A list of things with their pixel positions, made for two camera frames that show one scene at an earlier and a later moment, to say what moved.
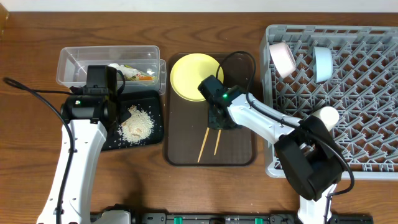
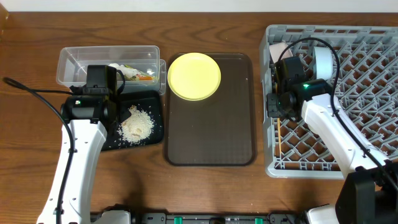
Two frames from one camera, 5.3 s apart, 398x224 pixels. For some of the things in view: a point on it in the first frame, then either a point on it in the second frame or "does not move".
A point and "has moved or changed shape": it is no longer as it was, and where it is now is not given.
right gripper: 212,123 → 272,101
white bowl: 283,58 does not move
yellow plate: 189,71 does not move
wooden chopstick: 217,141 has moved or changed shape
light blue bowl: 323,58 does not move
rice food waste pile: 138,127 does not move
